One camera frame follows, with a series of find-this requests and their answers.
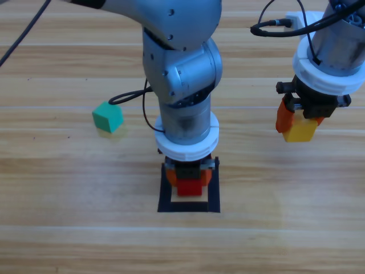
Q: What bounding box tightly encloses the thin black cable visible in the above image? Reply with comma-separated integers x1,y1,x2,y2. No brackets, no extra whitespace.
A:
258,0,323,65
142,78,165,134

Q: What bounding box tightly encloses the red cube block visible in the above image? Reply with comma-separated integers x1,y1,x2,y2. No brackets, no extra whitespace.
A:
177,179,203,197

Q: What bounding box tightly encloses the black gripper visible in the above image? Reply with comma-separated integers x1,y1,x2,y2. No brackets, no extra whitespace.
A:
156,148,221,188
275,75,352,135

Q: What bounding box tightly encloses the thick black cable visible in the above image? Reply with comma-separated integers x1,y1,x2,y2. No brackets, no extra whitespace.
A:
0,0,52,67
250,5,365,37
109,87,155,106

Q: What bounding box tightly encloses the black tape square outline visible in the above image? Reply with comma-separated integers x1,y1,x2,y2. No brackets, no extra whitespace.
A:
157,162,221,213

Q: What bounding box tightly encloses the green cube block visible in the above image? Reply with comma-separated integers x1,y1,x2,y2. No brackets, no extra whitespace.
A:
92,101,124,134

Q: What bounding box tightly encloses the yellow cube block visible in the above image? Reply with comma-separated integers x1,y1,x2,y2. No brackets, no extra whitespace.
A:
282,114,319,143

